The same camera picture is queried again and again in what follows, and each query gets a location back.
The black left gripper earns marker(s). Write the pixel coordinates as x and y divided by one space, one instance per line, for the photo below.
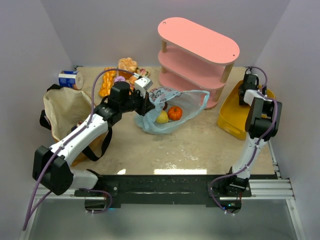
147 105

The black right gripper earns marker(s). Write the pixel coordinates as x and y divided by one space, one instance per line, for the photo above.
245 92

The yellow pear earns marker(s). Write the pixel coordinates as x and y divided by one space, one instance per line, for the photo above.
162 118

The small orange pumpkin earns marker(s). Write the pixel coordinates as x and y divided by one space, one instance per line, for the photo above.
175 113

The small round bun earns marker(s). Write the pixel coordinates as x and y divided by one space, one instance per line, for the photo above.
132 80

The blue printed plastic bag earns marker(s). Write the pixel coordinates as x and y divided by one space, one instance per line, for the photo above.
192 102

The brown paper tote bag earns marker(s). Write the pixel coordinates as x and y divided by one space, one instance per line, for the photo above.
64 109

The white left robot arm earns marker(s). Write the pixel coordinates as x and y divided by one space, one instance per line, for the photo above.
52 166

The yellow plastic basket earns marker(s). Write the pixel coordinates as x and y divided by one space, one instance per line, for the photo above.
232 115

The floral rectangular tray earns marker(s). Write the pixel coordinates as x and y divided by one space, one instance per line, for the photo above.
142 72

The purple frosted donut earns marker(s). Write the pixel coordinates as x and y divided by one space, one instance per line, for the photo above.
119 79

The orange frosted cupcake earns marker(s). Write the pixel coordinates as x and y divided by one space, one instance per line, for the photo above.
127 64

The twisted orange bread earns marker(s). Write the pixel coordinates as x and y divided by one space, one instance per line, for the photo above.
107 82

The pink three-tier shelf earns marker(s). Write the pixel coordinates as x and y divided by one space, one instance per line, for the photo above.
194 57

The blue white carton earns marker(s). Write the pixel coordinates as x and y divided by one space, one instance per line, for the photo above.
71 79

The black table front frame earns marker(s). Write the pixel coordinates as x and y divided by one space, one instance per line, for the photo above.
187 189

